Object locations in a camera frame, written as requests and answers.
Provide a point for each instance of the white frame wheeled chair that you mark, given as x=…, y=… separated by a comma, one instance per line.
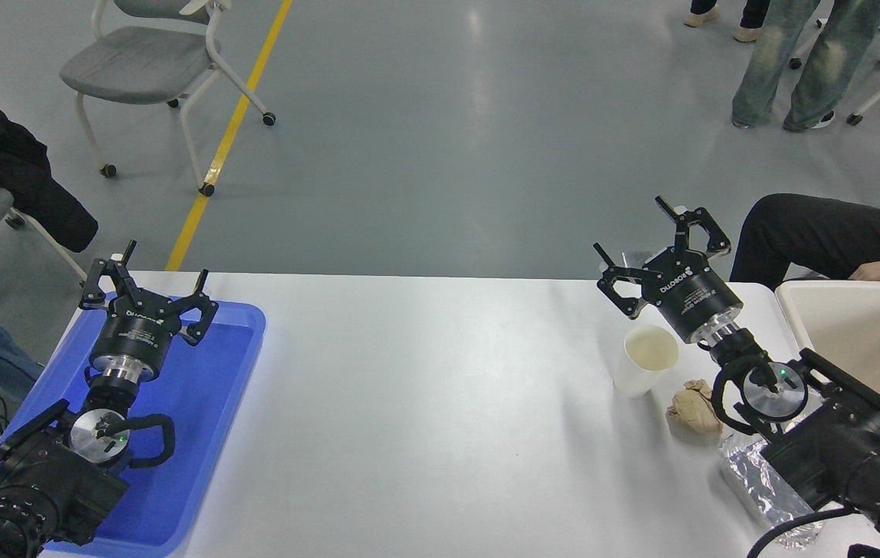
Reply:
x=854, y=118

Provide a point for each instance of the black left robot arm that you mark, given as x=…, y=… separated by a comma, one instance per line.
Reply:
x=44, y=473

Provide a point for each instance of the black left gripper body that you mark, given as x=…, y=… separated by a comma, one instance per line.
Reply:
x=133, y=333

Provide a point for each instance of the metal floor plate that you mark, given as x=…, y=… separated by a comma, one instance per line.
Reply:
x=635, y=258

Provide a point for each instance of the crumpled tan paper ball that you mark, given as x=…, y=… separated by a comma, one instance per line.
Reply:
x=694, y=409

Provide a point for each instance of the crumpled silver foil tray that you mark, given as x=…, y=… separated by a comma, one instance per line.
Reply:
x=761, y=484

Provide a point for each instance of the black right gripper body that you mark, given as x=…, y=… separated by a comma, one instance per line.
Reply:
x=695, y=298

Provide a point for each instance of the standing person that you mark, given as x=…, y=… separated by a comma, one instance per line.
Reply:
x=819, y=54
x=754, y=12

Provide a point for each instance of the large pale bin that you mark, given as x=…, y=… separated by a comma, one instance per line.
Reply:
x=866, y=333

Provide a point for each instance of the white paper cup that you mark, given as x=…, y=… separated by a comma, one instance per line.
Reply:
x=637, y=372

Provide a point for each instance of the blue plastic tray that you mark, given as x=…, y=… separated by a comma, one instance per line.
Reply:
x=199, y=403

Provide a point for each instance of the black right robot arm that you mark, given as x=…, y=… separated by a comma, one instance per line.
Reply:
x=835, y=446

